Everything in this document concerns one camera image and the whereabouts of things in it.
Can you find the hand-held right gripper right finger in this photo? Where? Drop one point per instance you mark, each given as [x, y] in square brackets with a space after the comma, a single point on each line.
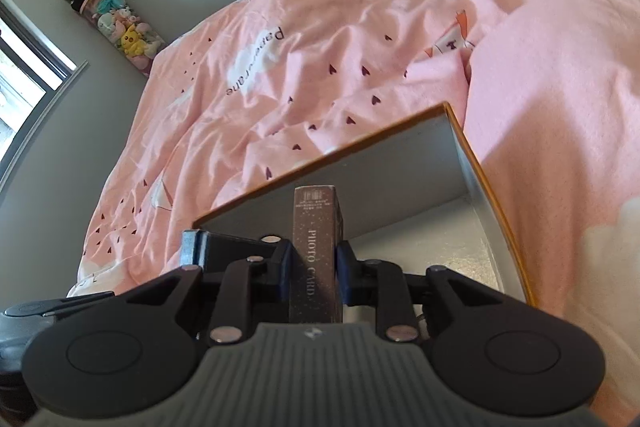
[344, 272]

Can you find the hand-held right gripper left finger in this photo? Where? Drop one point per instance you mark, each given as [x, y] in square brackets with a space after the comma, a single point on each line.
[285, 267]

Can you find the dark photo card box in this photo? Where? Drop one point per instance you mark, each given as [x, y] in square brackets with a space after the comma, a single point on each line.
[315, 247]

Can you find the orange cardboard box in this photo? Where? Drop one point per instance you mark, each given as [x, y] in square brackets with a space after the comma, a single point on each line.
[400, 177]

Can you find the pink printed duvet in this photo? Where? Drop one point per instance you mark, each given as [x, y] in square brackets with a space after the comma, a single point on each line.
[325, 82]

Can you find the plain pink blanket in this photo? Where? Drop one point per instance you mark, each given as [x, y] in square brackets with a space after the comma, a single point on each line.
[550, 107]

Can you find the clear tube of plush toys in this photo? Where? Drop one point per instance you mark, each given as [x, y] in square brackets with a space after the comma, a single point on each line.
[125, 37]

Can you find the window with grey frame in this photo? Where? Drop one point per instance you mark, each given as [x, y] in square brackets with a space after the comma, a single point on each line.
[50, 107]

